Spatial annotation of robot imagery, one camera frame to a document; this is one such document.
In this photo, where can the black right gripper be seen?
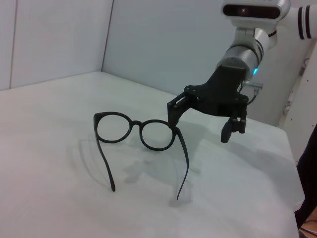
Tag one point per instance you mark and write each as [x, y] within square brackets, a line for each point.
[223, 94]

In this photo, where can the black round glasses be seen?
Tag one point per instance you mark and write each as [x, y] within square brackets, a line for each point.
[137, 123]

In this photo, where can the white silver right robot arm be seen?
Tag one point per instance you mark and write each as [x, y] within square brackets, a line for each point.
[247, 55]

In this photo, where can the dark fabric object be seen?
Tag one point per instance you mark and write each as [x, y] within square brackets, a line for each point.
[308, 178]

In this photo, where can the white perforated frame post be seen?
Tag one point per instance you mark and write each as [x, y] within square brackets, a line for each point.
[297, 94]

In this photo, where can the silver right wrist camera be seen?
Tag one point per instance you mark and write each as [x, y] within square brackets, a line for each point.
[252, 11]

